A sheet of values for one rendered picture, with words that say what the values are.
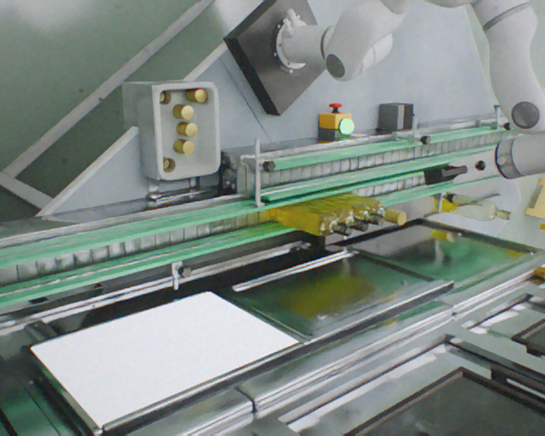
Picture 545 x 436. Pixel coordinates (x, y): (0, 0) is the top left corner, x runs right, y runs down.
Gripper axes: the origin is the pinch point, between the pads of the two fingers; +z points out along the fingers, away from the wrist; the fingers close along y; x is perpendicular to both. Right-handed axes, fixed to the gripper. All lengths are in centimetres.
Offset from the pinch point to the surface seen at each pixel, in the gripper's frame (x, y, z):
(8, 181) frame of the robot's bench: 25, -57, 103
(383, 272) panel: -20.6, 4.9, 26.2
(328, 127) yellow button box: 21, 21, 50
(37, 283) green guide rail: -4, -71, 47
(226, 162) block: 15, -20, 48
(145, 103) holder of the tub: 31, -39, 47
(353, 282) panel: -20.7, -5.9, 26.3
